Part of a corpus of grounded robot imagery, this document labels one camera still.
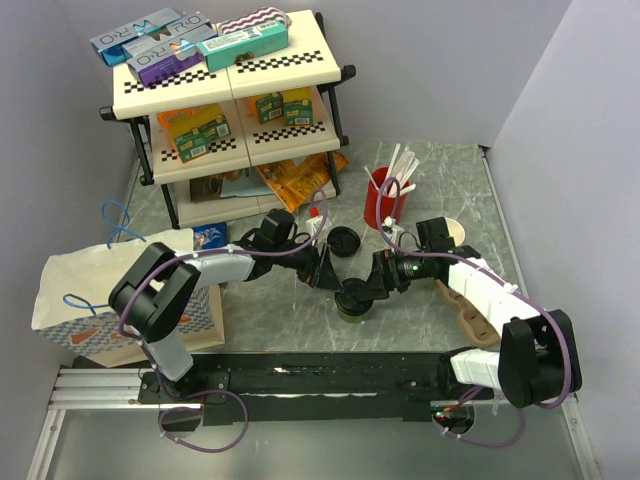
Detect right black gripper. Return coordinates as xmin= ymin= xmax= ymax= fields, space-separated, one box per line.
xmin=357 ymin=247 xmax=432 ymax=301

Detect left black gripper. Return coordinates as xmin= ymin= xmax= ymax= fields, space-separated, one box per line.
xmin=273 ymin=237 xmax=345 ymax=293

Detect black coffee cup lid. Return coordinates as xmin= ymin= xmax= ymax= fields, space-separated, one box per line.
xmin=334 ymin=278 xmax=373 ymax=312

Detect green paper coffee cup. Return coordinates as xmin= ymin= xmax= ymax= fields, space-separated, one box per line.
xmin=338 ymin=309 xmax=368 ymax=324

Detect brown pulp cup carrier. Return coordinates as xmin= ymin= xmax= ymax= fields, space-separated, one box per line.
xmin=434 ymin=280 xmax=500 ymax=348

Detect paper takeout bag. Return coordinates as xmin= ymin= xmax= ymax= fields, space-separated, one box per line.
xmin=31 ymin=200 xmax=193 ymax=367

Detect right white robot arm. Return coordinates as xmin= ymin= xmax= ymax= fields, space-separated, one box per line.
xmin=345 ymin=217 xmax=582 ymax=408

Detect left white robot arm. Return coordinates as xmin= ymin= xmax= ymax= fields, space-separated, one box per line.
xmin=108 ymin=209 xmax=343 ymax=402

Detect red straw holder cup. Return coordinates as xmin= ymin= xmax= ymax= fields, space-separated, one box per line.
xmin=363 ymin=167 xmax=409 ymax=229

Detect orange snack bag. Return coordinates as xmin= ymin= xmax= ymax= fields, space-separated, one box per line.
xmin=257 ymin=153 xmax=332 ymax=213

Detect white wrapped straws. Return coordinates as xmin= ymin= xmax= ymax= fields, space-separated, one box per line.
xmin=386 ymin=143 xmax=420 ymax=197

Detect blue chip bag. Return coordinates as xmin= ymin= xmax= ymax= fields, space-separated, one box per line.
xmin=193 ymin=222 xmax=228 ymax=250

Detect cream checkered shelf rack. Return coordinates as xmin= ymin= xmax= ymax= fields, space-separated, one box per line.
xmin=100 ymin=10 xmax=356 ymax=228

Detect green yellow snack box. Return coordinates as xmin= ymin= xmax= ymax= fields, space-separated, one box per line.
xmin=282 ymin=86 xmax=313 ymax=127

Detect green snack box right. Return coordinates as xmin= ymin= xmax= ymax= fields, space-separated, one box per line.
xmin=253 ymin=92 xmax=283 ymax=124

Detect green snack box left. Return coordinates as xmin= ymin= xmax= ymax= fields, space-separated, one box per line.
xmin=169 ymin=115 xmax=231 ymax=163

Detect orange snack box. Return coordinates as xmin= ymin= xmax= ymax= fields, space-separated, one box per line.
xmin=156 ymin=104 xmax=225 ymax=139

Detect teal box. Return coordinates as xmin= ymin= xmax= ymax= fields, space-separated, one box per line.
xmin=197 ymin=21 xmax=289 ymax=72

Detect wavy striped pouch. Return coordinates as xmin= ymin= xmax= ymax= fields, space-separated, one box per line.
xmin=217 ymin=6 xmax=292 ymax=35

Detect purple R.O box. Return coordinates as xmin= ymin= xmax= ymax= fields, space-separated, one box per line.
xmin=127 ymin=38 xmax=204 ymax=87

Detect blue R.O box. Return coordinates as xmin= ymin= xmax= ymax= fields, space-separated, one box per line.
xmin=90 ymin=7 xmax=211 ymax=67

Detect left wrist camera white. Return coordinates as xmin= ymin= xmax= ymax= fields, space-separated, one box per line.
xmin=305 ymin=207 xmax=331 ymax=237

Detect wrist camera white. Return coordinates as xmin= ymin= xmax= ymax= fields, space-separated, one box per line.
xmin=305 ymin=207 xmax=331 ymax=237
xmin=382 ymin=216 xmax=404 ymax=246

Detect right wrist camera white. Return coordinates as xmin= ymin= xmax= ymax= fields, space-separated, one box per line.
xmin=382 ymin=216 xmax=404 ymax=246

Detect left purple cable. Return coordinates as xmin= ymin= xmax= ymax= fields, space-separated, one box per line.
xmin=117 ymin=188 xmax=330 ymax=454

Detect purple cable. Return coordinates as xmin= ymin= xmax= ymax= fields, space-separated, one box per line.
xmin=375 ymin=175 xmax=574 ymax=447
xmin=117 ymin=188 xmax=330 ymax=454

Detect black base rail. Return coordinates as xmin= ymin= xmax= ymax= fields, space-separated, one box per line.
xmin=138 ymin=352 xmax=469 ymax=426

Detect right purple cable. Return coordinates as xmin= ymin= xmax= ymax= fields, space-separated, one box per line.
xmin=375 ymin=175 xmax=574 ymax=447

